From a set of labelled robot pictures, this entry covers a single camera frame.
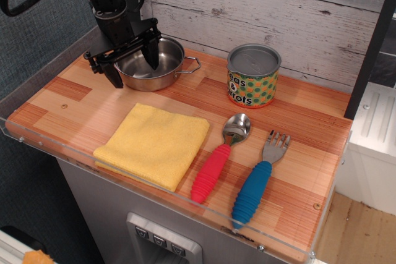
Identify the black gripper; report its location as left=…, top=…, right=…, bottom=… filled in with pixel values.
left=84, top=4, right=161, bottom=88

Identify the stainless steel pot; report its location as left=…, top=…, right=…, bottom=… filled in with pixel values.
left=114, top=36, right=201, bottom=92

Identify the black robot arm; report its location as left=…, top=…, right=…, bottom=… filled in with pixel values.
left=84, top=0, right=161, bottom=88

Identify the yellow folded cloth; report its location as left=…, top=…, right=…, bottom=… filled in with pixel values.
left=93, top=103, right=210, bottom=192

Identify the peas and carrots tin can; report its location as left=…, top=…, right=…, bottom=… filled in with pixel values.
left=227, top=43, right=282, bottom=109

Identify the silver dispenser panel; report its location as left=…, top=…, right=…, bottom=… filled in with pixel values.
left=126, top=212, right=204, bottom=263

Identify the orange object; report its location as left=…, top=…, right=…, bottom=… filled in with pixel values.
left=22, top=250, right=54, bottom=264

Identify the white cabinet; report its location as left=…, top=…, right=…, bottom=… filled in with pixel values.
left=335, top=82, right=395, bottom=215

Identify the red handled spoon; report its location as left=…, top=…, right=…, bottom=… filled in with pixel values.
left=191, top=113, right=251, bottom=203

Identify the clear acrylic guard rail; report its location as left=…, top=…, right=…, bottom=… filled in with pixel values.
left=1, top=27, right=351, bottom=263

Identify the blue handled fork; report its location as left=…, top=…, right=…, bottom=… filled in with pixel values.
left=231, top=130, right=291, bottom=233

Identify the black vertical post right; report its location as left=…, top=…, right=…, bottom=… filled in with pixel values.
left=344, top=0, right=395, bottom=120

